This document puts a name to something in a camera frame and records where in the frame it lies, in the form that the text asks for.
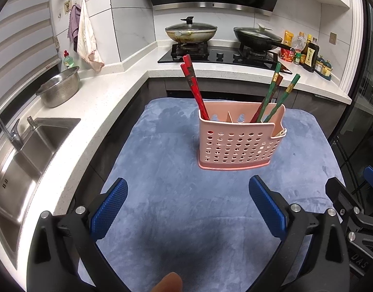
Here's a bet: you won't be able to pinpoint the white hanging towel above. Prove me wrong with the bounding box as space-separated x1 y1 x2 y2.
77 0 105 73

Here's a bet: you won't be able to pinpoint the stainless steel sink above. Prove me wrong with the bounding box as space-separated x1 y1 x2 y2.
0 117 80 266

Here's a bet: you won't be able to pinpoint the black-framed glass door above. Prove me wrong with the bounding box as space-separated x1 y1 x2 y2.
332 0 373 195

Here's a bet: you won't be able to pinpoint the right black wok with lid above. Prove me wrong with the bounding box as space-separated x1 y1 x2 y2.
233 26 291 53

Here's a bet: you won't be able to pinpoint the red seasoning tub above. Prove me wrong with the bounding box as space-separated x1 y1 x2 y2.
280 48 295 62

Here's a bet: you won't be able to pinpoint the stainless steel bowl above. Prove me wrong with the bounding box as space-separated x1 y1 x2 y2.
36 66 80 108

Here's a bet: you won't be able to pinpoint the green dish soap bottle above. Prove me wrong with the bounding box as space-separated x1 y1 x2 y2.
63 50 76 69

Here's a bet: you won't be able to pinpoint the clear plastic bottle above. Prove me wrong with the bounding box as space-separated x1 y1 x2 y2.
292 32 306 55

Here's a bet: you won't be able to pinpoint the pink perforated utensil basket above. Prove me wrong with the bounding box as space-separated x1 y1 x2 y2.
198 101 286 170

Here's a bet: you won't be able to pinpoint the dark soy sauce bottle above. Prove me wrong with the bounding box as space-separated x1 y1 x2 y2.
302 38 320 73

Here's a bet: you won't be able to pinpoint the seasoning jar rack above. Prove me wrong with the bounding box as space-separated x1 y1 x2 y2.
314 56 332 81

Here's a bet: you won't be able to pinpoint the yellow seasoning packet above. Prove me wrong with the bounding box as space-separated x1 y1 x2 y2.
283 30 294 49

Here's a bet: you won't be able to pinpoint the black gas stove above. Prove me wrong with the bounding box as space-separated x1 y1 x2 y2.
158 42 278 71

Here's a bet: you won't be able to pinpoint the window blinds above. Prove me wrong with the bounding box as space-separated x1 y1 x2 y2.
0 0 60 110

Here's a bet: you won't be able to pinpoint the grey-blue plush mat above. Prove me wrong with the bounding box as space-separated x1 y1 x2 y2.
98 98 341 291

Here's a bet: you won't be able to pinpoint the purple hanging cloth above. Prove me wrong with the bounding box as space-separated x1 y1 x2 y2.
67 4 81 51

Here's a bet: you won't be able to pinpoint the person's left hand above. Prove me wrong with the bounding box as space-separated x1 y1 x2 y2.
151 272 183 292

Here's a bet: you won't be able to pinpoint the maroon chopstick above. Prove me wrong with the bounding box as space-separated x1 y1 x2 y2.
266 74 283 106

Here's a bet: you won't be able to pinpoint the bright red chopstick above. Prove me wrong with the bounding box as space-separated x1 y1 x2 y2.
180 63 209 121
182 54 210 121

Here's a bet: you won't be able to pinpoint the white ceramic spoon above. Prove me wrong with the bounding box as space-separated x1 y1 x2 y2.
275 128 287 138

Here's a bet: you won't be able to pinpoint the green chopstick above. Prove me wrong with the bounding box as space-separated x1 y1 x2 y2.
263 74 301 123
251 62 282 123

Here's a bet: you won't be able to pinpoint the chrome kitchen faucet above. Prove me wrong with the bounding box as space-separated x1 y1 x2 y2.
0 117 24 151

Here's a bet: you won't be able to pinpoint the left wok with lid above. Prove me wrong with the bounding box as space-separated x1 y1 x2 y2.
165 16 217 44

